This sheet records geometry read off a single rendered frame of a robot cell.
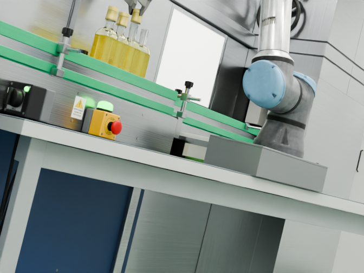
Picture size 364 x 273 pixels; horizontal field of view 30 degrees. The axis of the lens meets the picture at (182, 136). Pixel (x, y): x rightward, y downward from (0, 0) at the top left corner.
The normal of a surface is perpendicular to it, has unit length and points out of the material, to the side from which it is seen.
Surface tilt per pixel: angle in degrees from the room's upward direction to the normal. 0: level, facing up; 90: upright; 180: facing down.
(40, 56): 90
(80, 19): 90
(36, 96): 90
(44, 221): 90
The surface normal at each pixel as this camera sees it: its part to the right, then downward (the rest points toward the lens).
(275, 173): 0.53, 0.10
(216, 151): -0.81, -0.22
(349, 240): -0.54, -0.17
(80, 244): 0.81, 0.18
